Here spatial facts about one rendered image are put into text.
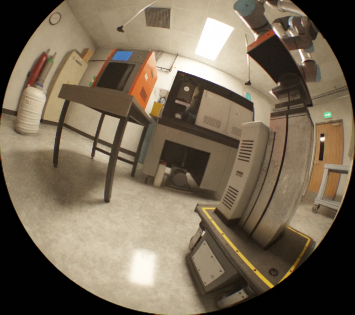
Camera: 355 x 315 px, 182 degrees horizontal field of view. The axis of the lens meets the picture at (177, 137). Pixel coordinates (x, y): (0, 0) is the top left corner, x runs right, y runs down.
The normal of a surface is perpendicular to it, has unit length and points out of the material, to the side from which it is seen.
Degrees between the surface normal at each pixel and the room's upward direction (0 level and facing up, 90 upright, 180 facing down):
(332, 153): 90
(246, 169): 90
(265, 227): 90
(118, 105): 90
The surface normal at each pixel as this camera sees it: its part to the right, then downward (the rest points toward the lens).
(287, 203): -0.94, -0.29
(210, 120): 0.08, -0.04
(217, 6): -0.29, 0.96
